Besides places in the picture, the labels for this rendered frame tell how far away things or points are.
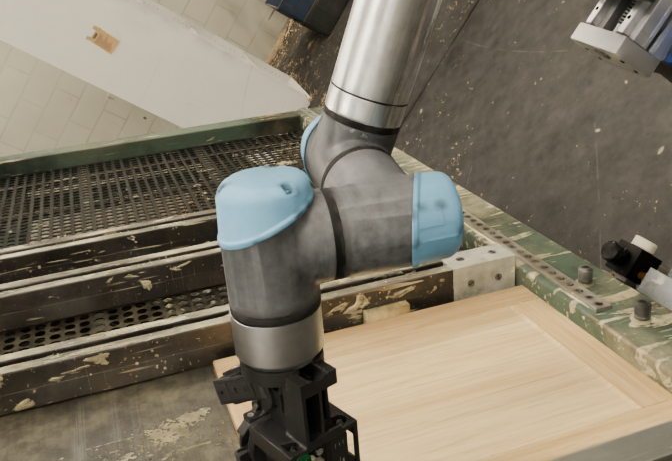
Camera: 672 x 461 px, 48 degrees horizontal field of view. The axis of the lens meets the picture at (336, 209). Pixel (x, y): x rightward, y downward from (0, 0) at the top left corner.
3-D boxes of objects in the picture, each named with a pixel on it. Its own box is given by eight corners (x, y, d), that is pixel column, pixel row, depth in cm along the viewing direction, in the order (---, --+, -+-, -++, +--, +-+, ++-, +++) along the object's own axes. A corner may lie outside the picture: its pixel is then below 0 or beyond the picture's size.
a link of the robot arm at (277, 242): (330, 183, 55) (214, 201, 53) (342, 315, 59) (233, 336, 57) (308, 155, 62) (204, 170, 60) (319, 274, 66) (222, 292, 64)
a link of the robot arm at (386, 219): (421, 138, 67) (302, 155, 65) (473, 190, 58) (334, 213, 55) (421, 215, 71) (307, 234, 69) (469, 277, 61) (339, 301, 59)
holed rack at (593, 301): (612, 308, 119) (612, 304, 119) (596, 312, 118) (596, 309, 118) (306, 108, 266) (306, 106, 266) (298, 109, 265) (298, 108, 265)
